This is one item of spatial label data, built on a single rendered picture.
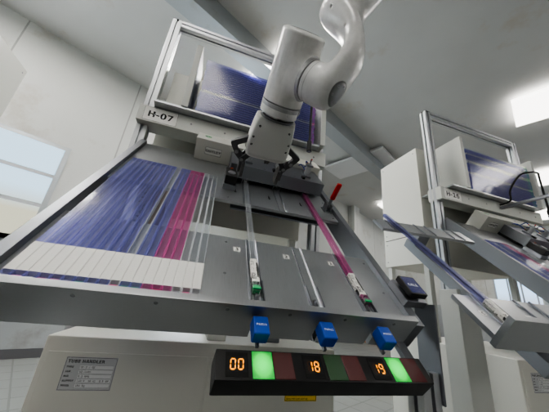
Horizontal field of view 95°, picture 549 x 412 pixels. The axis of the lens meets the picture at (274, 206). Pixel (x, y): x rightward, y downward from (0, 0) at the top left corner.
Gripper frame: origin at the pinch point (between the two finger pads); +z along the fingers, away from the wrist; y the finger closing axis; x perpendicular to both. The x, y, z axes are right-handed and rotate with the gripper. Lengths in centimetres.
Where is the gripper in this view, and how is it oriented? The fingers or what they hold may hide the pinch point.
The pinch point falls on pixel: (258, 175)
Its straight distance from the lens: 64.5
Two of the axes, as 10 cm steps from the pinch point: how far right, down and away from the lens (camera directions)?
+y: -9.5, -1.9, -2.6
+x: 0.9, 6.1, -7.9
